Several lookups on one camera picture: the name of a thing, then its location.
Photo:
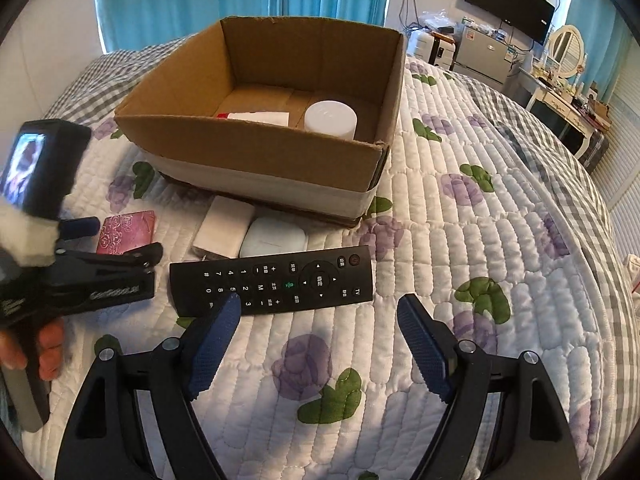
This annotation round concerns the white earbuds case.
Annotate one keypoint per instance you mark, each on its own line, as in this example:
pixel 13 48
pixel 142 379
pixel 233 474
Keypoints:
pixel 272 239

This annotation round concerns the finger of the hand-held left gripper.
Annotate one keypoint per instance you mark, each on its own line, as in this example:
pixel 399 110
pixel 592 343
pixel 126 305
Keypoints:
pixel 80 226
pixel 120 258

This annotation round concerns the white dressing table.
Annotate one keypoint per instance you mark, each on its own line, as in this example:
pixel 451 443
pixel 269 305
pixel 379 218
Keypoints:
pixel 560 105

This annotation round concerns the grey checked bedsheet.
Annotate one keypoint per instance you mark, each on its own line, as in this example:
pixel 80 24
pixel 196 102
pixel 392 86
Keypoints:
pixel 550 170

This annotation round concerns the black remote control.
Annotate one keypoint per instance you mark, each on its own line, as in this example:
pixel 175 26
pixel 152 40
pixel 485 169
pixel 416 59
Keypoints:
pixel 280 280

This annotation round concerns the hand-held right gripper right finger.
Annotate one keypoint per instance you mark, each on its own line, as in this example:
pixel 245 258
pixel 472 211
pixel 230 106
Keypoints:
pixel 425 345

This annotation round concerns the white and red tube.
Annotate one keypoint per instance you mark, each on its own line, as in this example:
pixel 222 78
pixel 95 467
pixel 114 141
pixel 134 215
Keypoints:
pixel 255 116

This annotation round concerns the person's left hand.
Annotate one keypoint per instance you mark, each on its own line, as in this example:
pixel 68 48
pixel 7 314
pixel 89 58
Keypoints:
pixel 42 347

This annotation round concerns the silver mini fridge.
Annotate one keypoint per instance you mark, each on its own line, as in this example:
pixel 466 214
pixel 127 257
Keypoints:
pixel 482 57

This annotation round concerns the pink floral card case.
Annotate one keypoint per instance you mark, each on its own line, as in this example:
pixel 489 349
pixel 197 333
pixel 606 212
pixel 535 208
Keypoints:
pixel 126 232

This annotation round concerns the white round jar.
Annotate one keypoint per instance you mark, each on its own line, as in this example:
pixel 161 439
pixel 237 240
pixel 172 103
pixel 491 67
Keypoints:
pixel 331 119

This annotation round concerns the white water purifier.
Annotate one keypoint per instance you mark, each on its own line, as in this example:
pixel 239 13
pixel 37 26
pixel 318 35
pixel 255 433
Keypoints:
pixel 425 45

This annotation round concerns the oval vanity mirror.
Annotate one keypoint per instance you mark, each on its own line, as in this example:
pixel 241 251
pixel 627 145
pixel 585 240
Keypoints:
pixel 565 50

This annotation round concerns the floral quilted blanket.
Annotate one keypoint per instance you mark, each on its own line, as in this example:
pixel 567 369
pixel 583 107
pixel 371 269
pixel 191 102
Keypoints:
pixel 400 280

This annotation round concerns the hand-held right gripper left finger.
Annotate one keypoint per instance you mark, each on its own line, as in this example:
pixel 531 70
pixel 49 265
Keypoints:
pixel 212 345

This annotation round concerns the white rectangular box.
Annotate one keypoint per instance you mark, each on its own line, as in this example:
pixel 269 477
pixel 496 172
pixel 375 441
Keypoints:
pixel 222 227

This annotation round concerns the black wall television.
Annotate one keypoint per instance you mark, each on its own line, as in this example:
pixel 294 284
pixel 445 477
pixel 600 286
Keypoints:
pixel 507 0

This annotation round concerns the cardboard box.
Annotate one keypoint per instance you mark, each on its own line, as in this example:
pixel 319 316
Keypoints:
pixel 260 125

